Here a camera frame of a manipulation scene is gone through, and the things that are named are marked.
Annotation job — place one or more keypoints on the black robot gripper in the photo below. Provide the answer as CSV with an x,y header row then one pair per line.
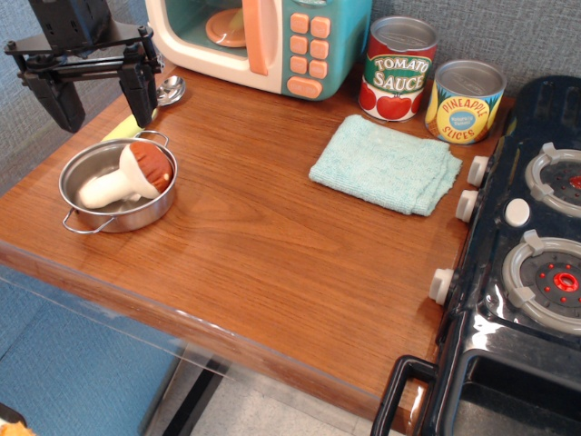
x,y
79,28

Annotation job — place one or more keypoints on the spoon with green handle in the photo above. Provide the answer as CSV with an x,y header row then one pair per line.
x,y
170,91

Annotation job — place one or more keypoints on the small steel pot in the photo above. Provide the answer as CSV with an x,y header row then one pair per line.
x,y
122,216

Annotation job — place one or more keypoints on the light blue folded cloth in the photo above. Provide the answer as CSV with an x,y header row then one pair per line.
x,y
386,167

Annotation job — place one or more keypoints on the plush mushroom toy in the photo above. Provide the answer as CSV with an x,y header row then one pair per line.
x,y
144,171

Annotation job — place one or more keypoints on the orange microwave turntable plate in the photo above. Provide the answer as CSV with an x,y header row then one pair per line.
x,y
226,28

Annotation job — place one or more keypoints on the teal toy microwave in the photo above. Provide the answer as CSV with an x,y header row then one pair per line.
x,y
302,49

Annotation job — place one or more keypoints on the tomato sauce can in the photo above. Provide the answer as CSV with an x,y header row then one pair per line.
x,y
400,55

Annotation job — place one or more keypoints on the orange plush object corner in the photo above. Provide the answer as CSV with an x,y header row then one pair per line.
x,y
15,429

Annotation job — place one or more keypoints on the pineapple slices can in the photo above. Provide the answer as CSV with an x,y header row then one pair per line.
x,y
464,100

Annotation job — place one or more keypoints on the white stove knob middle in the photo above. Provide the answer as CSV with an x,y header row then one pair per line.
x,y
466,205

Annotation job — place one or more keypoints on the white stove knob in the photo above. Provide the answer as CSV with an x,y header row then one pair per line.
x,y
477,170
440,285
466,205

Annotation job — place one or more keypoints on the white stove knob upper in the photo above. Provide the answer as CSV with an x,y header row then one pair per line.
x,y
477,170

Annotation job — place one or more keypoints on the white stove knob lower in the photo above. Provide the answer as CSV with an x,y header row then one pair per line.
x,y
440,285

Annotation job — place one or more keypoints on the white round stove button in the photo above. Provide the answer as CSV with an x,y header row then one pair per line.
x,y
517,212

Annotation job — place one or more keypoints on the grey upper stove burner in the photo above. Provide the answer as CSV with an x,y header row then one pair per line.
x,y
553,178

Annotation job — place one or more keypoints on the grey stove burner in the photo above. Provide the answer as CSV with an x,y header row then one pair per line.
x,y
553,178
541,276

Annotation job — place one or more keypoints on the grey lower stove burner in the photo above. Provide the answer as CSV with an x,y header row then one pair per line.
x,y
541,276

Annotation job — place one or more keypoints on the black toy stove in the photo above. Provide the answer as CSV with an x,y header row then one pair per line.
x,y
509,340

